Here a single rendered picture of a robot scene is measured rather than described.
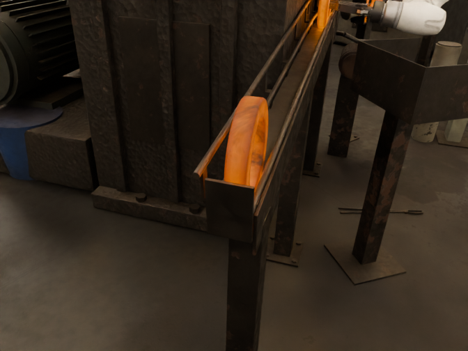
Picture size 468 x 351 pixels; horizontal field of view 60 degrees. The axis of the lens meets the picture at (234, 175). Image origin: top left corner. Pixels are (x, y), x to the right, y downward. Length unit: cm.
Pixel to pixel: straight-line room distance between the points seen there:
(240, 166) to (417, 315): 94
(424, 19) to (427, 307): 96
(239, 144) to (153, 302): 82
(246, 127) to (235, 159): 5
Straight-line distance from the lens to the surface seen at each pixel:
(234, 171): 57
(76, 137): 173
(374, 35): 439
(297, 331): 124
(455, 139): 254
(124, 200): 161
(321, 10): 160
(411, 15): 163
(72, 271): 145
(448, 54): 233
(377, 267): 148
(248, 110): 59
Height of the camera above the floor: 96
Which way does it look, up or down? 31 degrees down
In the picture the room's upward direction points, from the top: 2 degrees clockwise
